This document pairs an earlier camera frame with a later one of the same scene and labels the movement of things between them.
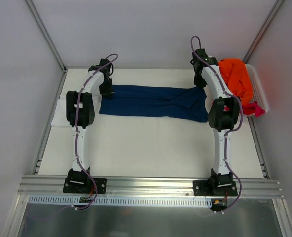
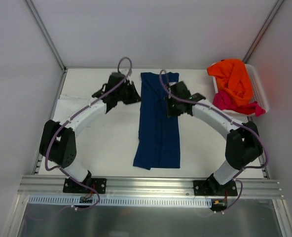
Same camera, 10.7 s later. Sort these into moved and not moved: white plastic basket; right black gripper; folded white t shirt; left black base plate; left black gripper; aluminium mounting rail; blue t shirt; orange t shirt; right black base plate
Moved: right black gripper; blue t shirt; left black gripper
Not moved: aluminium mounting rail; right black base plate; folded white t shirt; orange t shirt; left black base plate; white plastic basket
